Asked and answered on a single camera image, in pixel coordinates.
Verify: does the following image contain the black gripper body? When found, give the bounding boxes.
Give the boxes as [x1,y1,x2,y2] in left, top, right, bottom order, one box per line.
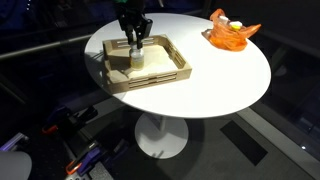
[116,5,154,36]

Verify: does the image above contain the white bottle lid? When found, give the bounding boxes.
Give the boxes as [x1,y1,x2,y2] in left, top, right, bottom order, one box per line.
[132,43,145,52]

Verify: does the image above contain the wooden slatted tray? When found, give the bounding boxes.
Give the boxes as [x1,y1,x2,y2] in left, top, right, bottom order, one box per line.
[101,33,193,95]

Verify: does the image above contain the white container in bag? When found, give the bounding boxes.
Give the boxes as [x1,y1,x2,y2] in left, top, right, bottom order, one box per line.
[218,15,231,26]

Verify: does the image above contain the orange plastic bag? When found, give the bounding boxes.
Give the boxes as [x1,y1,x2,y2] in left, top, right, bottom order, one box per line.
[201,8,262,52]

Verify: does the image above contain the yellow capped container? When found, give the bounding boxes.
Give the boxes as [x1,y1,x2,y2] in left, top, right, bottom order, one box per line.
[229,20,244,32]

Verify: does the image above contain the black clamp orange tips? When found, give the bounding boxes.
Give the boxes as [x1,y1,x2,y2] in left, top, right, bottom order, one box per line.
[41,105,100,136]

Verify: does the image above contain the purple clamp orange tip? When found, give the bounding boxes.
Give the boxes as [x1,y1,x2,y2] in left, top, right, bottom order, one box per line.
[65,139,130,177]

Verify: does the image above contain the black floor mat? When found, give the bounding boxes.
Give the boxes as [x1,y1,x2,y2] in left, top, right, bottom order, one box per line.
[219,120,269,167]

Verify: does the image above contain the purple grey clamp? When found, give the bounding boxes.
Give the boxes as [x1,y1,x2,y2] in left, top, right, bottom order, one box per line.
[0,132,30,152]

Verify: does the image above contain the grey rounded cylinder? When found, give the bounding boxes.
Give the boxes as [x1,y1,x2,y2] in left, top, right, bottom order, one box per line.
[0,151,33,180]

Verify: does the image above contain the grey metal rail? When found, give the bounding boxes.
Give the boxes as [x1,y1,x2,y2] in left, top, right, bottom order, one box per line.
[0,33,95,61]

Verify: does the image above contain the white table pedestal base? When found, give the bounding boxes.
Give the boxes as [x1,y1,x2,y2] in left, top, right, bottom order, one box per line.
[134,112,190,160]

